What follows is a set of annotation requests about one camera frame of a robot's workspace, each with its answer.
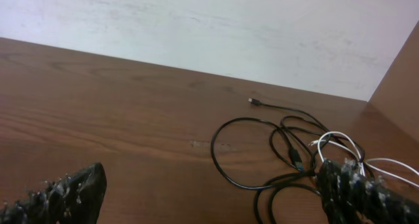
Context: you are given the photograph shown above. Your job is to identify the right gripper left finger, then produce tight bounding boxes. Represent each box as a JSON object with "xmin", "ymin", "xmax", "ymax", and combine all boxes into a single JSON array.
[{"xmin": 1, "ymin": 162, "xmax": 107, "ymax": 224}]

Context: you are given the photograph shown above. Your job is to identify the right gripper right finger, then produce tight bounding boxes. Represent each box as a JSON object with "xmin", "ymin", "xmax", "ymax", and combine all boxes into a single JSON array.
[{"xmin": 316, "ymin": 159, "xmax": 418, "ymax": 224}]

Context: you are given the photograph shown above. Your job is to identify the white cable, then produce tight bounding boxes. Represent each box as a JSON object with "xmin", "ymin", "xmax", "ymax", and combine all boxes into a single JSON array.
[{"xmin": 308, "ymin": 130, "xmax": 419, "ymax": 189}]

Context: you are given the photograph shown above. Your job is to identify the black cable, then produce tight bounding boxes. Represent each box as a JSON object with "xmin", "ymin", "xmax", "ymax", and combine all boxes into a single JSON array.
[{"xmin": 210, "ymin": 98, "xmax": 376, "ymax": 224}]

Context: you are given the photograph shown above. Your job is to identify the brown side panel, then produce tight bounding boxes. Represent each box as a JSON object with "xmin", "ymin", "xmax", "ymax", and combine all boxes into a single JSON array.
[{"xmin": 369, "ymin": 26, "xmax": 418, "ymax": 140}]

